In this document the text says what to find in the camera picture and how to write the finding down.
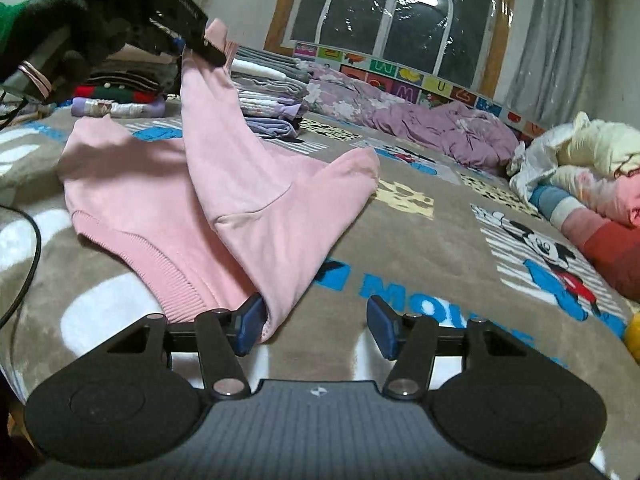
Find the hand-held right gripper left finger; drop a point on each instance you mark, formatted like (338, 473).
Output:
(250, 325)

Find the grey purple clothes stack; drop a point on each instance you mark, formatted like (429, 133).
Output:
(270, 105)

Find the grey patterned curtain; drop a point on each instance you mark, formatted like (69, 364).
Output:
(560, 35)

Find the beige sweater clothes stack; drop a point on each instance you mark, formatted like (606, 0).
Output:
(120, 92)

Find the cream pink red quilt bundle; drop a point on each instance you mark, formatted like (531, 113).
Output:
(600, 195)

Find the white crumpled garment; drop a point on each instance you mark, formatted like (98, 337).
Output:
(535, 160)

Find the colourful alphabet headboard mat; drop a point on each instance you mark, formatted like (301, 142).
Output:
(400, 80)

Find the cartoon mouse printed blanket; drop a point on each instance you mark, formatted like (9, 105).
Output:
(450, 240)

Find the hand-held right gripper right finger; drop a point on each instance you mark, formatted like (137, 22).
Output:
(382, 327)

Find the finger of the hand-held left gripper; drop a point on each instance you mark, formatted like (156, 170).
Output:
(200, 45)

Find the pink sweatshirt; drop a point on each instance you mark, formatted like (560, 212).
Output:
(240, 175)

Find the window with plastic film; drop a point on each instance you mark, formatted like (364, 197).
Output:
(380, 10)

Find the purple floral quilt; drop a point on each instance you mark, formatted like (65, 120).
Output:
(425, 125)

